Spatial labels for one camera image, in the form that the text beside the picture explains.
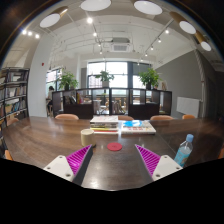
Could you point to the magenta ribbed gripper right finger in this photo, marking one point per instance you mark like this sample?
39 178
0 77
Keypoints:
157 166

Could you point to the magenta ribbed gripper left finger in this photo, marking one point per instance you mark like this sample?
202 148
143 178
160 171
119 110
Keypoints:
72 167

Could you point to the clear water bottle blue cap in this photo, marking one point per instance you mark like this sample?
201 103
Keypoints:
184 150

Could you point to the red round coaster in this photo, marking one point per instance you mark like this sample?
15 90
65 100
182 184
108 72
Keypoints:
114 146

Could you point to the orange chair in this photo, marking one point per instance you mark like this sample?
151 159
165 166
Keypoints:
67 117
161 117
124 117
188 116

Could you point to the stack of books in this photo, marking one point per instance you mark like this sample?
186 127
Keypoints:
104 124

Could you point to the orange chair far left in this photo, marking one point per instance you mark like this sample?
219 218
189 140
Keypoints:
67 117

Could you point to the orange chair far right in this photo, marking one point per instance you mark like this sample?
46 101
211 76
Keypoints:
188 116

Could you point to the orange chair centre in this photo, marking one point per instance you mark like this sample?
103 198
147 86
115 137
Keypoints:
124 117

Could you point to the dark low shelf divider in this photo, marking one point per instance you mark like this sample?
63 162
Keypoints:
138 103

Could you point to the seated person in background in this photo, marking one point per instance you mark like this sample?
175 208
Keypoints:
49 99

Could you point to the left potted green plant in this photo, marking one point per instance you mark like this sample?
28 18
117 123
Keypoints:
67 81

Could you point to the potted green plant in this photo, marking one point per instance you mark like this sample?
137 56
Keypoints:
67 81
105 78
149 78

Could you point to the right potted green plant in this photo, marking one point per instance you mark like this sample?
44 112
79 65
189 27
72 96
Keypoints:
149 78

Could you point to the middle potted green plant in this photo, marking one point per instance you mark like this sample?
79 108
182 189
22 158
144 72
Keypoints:
105 78

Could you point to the tall bookshelf at left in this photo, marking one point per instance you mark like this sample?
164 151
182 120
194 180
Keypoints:
13 94

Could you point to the ceiling air conditioner unit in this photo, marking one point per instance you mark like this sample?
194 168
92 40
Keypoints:
120 44

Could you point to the round ceiling lamp far right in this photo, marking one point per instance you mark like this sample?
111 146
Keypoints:
204 44

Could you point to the round ceiling lamp left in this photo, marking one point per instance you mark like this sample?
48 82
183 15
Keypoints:
53 17

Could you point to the round ceiling lamp centre-right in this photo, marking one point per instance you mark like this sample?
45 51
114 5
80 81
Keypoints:
147 7

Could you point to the round ceiling lamp centre-left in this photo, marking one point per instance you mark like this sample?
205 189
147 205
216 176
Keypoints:
95 5

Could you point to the white wall radiator panel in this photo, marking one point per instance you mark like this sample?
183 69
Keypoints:
188 106

